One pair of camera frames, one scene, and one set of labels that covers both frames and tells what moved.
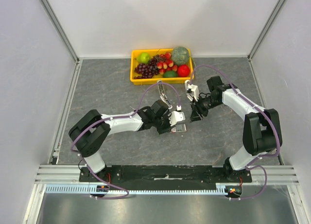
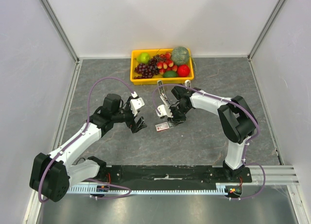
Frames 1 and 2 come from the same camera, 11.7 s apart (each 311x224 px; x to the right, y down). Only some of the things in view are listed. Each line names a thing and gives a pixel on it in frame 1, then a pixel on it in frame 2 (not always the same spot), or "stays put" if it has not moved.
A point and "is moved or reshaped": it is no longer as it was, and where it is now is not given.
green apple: x=144 y=58 stays put
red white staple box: x=179 y=128 is moved or reshaped
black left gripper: x=168 y=127 to x=137 y=126
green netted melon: x=180 y=55 stays put
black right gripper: x=198 y=110 to x=176 y=117
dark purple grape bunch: x=148 y=70 stays put
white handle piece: x=162 y=95 stays put
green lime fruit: x=170 y=74 stays put
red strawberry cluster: x=165 y=63 stays put
